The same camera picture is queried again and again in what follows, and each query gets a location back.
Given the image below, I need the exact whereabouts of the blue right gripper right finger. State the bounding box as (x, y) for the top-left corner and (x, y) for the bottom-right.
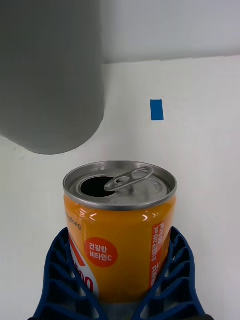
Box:
(133, 226), (207, 320)

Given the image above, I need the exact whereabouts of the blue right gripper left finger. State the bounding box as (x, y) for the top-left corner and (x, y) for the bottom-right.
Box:
(33, 226), (103, 320)

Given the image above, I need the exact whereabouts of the orange drink can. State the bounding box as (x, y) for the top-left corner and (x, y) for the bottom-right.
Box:
(62, 160), (178, 305)

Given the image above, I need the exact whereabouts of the grey plastic waste bin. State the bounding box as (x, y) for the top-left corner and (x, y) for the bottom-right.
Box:
(0, 0), (106, 156)

